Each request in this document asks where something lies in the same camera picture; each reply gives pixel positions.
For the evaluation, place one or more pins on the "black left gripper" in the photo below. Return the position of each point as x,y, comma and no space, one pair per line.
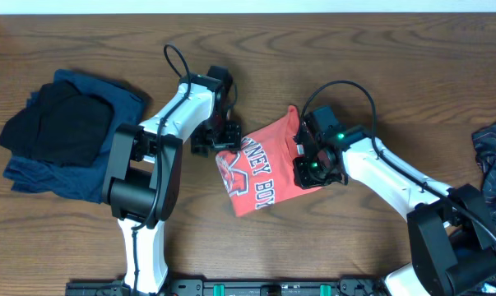
233,141

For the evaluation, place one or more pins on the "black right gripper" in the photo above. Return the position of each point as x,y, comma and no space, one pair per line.
302,178

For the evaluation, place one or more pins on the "coral red t-shirt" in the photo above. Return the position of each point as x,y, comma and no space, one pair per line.
262,173

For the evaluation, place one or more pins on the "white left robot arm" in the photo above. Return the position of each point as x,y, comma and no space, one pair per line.
143,175

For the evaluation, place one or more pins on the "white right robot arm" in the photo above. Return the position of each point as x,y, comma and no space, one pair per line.
452,238

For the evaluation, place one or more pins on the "folded navy blue garment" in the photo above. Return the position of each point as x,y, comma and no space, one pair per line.
75,182

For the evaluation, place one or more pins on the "folded black garment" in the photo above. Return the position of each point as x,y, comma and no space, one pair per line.
62,127

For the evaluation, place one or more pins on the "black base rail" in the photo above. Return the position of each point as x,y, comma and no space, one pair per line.
193,287

